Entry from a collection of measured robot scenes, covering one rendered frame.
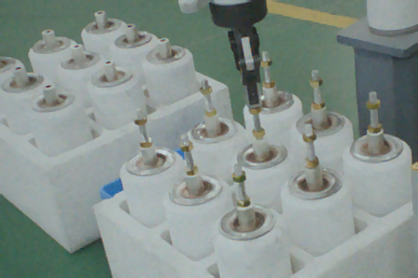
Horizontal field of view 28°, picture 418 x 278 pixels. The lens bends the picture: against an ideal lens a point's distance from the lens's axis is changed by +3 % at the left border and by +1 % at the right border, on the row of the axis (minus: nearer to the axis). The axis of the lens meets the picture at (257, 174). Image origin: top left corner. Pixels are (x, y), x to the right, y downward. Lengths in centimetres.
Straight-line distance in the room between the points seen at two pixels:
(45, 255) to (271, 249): 62
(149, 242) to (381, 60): 50
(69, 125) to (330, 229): 56
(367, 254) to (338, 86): 86
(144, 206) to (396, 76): 48
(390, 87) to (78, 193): 57
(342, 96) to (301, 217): 82
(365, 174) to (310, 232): 12
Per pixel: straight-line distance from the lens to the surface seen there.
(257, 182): 118
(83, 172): 148
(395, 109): 144
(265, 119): 132
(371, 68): 144
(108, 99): 151
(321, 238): 112
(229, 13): 107
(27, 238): 162
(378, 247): 115
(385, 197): 118
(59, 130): 148
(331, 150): 124
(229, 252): 105
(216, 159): 126
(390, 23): 141
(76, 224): 152
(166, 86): 157
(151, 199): 122
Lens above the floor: 86
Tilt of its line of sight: 32 degrees down
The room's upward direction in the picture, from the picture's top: 9 degrees counter-clockwise
